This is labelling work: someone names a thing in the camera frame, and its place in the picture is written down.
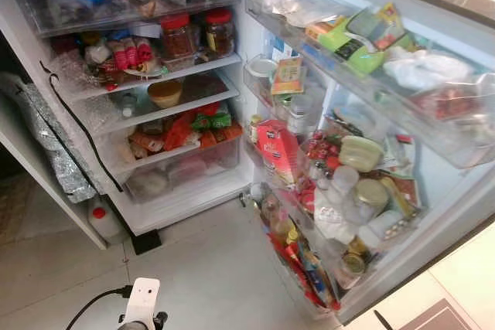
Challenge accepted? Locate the white knotted plastic bag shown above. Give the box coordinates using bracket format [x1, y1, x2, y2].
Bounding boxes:
[383, 46, 469, 91]

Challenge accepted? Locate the grey floor mat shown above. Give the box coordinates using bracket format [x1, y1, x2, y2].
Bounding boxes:
[398, 298, 473, 330]

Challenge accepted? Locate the pink white snack packet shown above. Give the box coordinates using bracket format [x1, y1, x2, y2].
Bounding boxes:
[125, 37, 140, 68]
[112, 39, 128, 70]
[138, 35, 155, 64]

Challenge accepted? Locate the clear smooth door bin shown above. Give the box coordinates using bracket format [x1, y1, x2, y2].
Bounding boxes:
[244, 56, 329, 134]

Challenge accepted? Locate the green snack packet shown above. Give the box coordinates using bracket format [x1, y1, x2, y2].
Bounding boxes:
[191, 107, 233, 130]

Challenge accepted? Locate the round container white lid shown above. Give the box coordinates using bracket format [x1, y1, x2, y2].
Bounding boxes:
[246, 55, 279, 95]

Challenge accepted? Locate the red lid chili flake jar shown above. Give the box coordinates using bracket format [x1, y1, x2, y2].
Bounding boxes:
[160, 15, 194, 59]

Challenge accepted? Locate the glass jar gold lid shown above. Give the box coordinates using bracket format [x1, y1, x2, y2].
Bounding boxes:
[354, 179, 391, 219]

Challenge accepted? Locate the glass fridge shelf white trim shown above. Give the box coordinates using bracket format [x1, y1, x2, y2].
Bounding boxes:
[93, 71, 241, 134]
[66, 52, 241, 103]

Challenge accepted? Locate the red small packets bundle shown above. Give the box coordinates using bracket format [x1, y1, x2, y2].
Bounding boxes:
[306, 131, 341, 162]

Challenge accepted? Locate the clear ribbed door bin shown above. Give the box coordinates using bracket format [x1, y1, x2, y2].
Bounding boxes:
[246, 0, 495, 168]

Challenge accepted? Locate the clear bubble wrap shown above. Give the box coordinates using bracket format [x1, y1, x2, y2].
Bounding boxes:
[46, 48, 125, 138]

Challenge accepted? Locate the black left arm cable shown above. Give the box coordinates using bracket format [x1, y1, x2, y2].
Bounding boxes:
[66, 287, 134, 330]

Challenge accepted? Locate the orange red food packet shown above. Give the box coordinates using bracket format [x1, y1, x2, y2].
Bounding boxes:
[197, 125, 244, 149]

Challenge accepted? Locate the open fridge door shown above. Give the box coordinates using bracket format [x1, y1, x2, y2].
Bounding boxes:
[240, 0, 495, 327]

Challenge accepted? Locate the green black snack bag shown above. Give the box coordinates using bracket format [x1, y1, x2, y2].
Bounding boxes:
[306, 2, 411, 76]

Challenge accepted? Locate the white jug red cap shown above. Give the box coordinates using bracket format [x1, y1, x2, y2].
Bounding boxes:
[87, 199, 125, 240]

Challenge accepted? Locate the small jar yellow lid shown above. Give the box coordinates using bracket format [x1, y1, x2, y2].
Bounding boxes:
[249, 114, 265, 141]

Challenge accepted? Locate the white plate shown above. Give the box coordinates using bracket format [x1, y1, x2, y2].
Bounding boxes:
[124, 63, 163, 78]

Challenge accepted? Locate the silver bubble foil sheet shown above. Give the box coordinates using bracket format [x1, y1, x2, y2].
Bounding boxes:
[0, 73, 97, 203]

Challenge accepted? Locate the clear fridge drawer with bags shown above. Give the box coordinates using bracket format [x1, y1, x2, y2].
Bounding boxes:
[12, 0, 241, 37]

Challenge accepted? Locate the white plastic bottle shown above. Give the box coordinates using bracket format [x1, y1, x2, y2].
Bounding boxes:
[313, 164, 360, 242]

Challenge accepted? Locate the black rubber strip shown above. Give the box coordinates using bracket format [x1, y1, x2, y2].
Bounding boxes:
[39, 60, 125, 193]

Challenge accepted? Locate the round container cream lid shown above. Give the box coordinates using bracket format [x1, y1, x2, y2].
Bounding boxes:
[339, 135, 385, 173]

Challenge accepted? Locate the small clear bottle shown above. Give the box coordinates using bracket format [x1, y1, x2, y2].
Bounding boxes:
[118, 92, 138, 118]

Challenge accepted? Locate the red lid jar yellow label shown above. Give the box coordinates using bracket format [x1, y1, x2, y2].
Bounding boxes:
[203, 8, 235, 56]

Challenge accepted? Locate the bagged red meat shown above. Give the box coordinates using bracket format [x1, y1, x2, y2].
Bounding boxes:
[410, 83, 480, 122]

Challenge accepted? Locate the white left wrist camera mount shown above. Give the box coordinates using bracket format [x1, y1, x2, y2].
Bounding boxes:
[124, 277, 162, 329]

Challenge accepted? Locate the dark printed food packet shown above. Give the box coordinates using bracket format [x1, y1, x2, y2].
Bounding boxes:
[93, 63, 128, 91]

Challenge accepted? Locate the orange box green print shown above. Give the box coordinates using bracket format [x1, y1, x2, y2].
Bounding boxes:
[271, 56, 308, 97]

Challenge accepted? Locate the small white food bag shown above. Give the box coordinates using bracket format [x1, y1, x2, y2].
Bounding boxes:
[84, 40, 111, 66]

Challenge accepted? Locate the red flour packet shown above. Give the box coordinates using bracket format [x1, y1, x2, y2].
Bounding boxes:
[257, 119, 304, 184]

